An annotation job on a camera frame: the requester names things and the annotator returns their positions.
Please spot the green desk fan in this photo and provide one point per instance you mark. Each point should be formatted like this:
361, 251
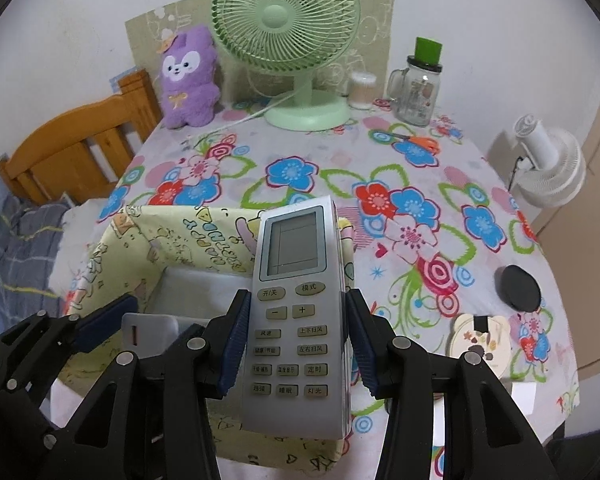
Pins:
285, 15

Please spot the white power adapter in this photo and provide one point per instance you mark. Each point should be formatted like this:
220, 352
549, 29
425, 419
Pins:
152, 332

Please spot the white quilt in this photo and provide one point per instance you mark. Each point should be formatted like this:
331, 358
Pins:
77, 230

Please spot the black round disc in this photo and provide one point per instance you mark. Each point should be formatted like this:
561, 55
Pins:
519, 287

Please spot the grey plaid bedding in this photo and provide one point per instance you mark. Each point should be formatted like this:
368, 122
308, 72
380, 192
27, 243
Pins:
20, 250

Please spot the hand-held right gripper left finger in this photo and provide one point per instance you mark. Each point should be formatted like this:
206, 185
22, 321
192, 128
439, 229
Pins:
234, 345

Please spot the yellow printed fabric storage box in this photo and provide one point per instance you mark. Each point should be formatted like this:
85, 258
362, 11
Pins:
190, 240

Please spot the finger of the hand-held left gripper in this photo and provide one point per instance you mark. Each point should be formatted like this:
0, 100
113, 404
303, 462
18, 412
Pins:
107, 322

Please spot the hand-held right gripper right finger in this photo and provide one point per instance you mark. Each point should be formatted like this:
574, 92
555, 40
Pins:
363, 352

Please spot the purple plush toy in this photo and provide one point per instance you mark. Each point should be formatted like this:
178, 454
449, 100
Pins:
187, 100

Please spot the clear cotton swab jar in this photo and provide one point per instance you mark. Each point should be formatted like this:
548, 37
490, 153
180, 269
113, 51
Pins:
361, 92

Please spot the grey air conditioner remote control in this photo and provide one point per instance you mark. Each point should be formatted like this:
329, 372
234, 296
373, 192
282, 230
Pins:
290, 240

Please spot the round hedgehog compact mirror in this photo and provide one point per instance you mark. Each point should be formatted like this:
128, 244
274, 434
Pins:
467, 340

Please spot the white circulator fan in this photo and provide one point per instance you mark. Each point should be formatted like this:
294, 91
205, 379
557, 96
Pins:
555, 170

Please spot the glass mug jar green lid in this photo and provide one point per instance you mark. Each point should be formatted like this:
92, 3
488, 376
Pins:
415, 95

